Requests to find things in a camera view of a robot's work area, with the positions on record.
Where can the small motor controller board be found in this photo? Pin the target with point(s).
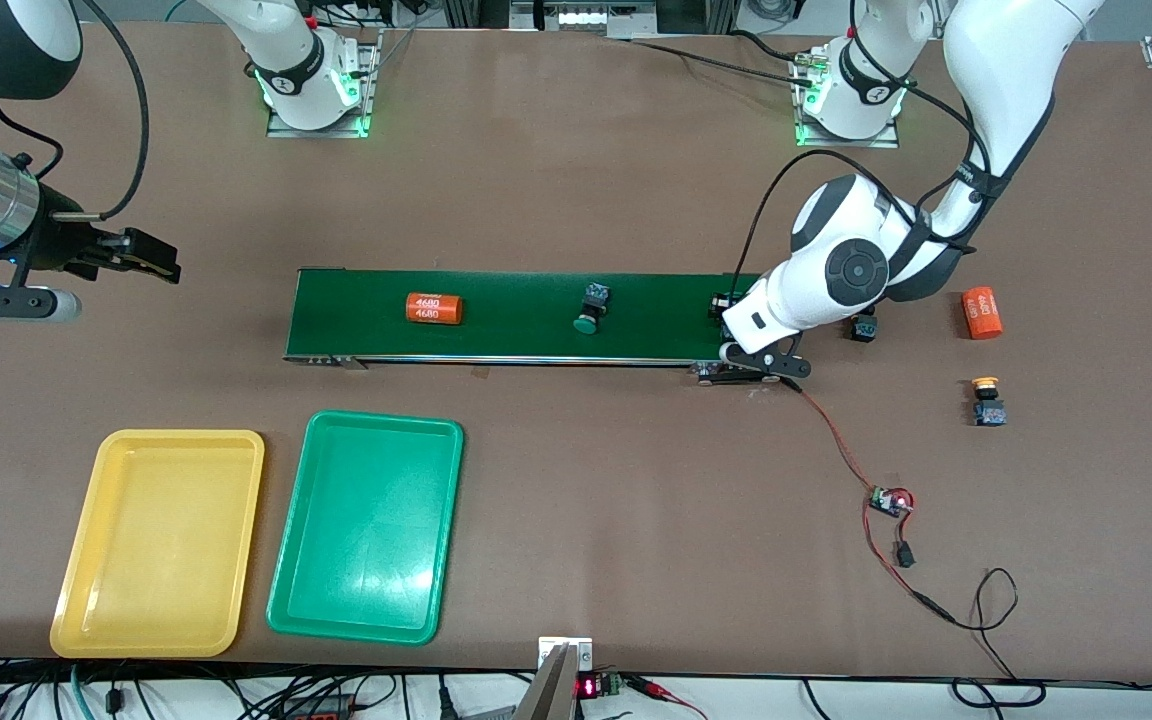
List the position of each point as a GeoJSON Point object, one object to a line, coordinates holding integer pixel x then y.
{"type": "Point", "coordinates": [888, 500]}

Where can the green conveyor belt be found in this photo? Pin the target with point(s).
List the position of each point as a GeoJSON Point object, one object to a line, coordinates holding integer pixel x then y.
{"type": "Point", "coordinates": [516, 340]}

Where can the white mounting plate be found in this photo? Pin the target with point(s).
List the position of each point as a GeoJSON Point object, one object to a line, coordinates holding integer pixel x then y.
{"type": "Point", "coordinates": [586, 650]}

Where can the yellow plastic tray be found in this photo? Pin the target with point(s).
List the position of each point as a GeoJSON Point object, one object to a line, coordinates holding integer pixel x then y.
{"type": "Point", "coordinates": [161, 545]}

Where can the red clip lead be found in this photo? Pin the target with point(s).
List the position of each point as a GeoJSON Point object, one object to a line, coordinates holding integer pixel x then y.
{"type": "Point", "coordinates": [666, 695]}

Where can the yellow push button switch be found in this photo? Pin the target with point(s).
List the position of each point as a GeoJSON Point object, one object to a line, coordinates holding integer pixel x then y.
{"type": "Point", "coordinates": [986, 408]}
{"type": "Point", "coordinates": [864, 328]}

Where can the red digit display module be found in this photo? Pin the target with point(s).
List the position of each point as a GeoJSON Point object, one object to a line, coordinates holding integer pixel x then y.
{"type": "Point", "coordinates": [596, 687]}

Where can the orange 4680 cylinder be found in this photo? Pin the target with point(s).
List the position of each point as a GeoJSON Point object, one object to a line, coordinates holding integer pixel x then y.
{"type": "Point", "coordinates": [982, 312]}
{"type": "Point", "coordinates": [434, 308]}

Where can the white power strip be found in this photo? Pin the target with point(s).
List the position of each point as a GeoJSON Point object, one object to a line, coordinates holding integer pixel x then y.
{"type": "Point", "coordinates": [576, 15]}

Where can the green plastic tray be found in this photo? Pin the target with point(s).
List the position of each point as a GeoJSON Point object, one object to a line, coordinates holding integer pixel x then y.
{"type": "Point", "coordinates": [366, 530]}

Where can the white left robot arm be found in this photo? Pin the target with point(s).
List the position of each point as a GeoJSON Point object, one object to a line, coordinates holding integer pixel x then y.
{"type": "Point", "coordinates": [856, 270]}

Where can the orange device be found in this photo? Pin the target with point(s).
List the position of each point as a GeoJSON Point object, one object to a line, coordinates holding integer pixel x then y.
{"type": "Point", "coordinates": [316, 710]}

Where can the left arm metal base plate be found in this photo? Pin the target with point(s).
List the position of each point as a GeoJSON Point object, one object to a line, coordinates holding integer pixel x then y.
{"type": "Point", "coordinates": [881, 140]}

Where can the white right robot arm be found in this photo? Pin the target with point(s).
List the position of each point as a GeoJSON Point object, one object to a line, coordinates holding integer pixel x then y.
{"type": "Point", "coordinates": [286, 70]}

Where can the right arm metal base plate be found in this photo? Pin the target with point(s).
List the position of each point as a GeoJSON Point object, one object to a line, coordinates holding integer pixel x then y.
{"type": "Point", "coordinates": [371, 100]}

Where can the grey metal camera bracket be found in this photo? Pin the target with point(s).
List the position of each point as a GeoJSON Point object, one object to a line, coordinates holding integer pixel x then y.
{"type": "Point", "coordinates": [548, 690]}

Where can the green push button switch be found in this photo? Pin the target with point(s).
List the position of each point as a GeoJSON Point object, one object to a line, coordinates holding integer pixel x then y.
{"type": "Point", "coordinates": [591, 308]}

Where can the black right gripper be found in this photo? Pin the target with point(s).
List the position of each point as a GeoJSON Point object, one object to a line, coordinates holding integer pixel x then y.
{"type": "Point", "coordinates": [64, 245]}

